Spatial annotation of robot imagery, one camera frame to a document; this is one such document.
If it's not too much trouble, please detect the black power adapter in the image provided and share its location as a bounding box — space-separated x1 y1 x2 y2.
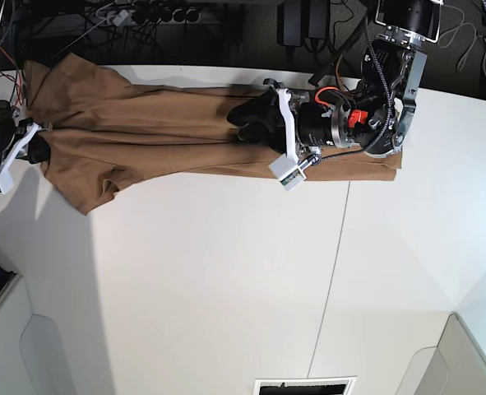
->
277 0 331 47

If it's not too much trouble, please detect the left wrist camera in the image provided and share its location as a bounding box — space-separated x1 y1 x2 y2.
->
269 154 308 191

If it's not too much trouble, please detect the white power strip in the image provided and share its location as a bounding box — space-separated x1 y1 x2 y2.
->
95 9 132 27

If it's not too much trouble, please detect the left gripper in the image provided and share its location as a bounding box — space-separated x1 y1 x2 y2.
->
226 78 368 165

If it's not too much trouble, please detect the white framed floor vent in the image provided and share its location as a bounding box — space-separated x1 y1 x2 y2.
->
252 376 357 395

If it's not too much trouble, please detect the white coiled cable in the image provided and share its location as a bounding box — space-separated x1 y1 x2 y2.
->
435 0 486 73

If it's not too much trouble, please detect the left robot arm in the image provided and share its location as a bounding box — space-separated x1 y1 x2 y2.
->
227 1 443 166

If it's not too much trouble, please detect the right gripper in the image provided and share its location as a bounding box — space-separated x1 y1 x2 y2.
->
0 118 53 166

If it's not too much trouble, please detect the brown t-shirt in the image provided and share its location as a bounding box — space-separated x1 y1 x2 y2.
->
22 52 404 216

